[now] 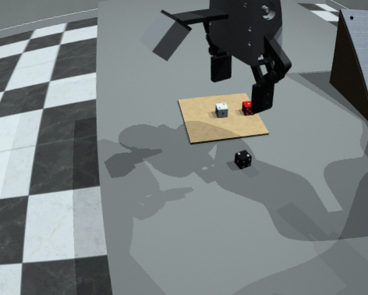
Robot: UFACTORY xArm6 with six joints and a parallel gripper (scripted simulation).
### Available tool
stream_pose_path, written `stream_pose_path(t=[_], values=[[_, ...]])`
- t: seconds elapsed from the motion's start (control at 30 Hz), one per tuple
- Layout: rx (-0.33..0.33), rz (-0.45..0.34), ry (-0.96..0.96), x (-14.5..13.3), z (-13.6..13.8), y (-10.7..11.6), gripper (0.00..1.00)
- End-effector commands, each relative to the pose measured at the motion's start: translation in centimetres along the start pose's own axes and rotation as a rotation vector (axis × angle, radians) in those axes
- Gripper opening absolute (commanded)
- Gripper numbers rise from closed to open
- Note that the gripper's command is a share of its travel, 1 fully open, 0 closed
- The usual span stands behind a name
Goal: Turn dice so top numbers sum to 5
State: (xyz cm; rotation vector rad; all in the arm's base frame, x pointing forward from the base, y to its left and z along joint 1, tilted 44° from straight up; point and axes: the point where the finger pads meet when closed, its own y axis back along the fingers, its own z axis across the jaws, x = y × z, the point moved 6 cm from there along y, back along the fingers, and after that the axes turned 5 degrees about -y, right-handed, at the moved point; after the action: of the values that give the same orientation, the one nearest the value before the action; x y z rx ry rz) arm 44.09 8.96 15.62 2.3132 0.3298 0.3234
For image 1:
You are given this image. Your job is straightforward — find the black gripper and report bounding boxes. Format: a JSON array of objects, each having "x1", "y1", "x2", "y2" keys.
[{"x1": 203, "y1": 0, "x2": 292, "y2": 114}]

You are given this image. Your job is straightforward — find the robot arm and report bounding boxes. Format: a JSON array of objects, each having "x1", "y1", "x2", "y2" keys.
[{"x1": 140, "y1": 8, "x2": 228, "y2": 61}]

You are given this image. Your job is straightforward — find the black die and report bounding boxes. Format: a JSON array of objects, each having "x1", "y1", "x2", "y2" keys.
[{"x1": 235, "y1": 150, "x2": 252, "y2": 169}]

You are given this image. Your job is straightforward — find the tan mottled mat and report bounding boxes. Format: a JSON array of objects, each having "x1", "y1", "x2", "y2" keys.
[{"x1": 179, "y1": 94, "x2": 269, "y2": 144}]

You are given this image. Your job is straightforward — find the red die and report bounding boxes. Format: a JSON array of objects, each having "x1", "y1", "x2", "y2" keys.
[{"x1": 242, "y1": 101, "x2": 254, "y2": 116}]

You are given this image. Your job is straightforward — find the white die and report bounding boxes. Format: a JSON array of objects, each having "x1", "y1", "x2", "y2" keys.
[{"x1": 215, "y1": 103, "x2": 228, "y2": 118}]

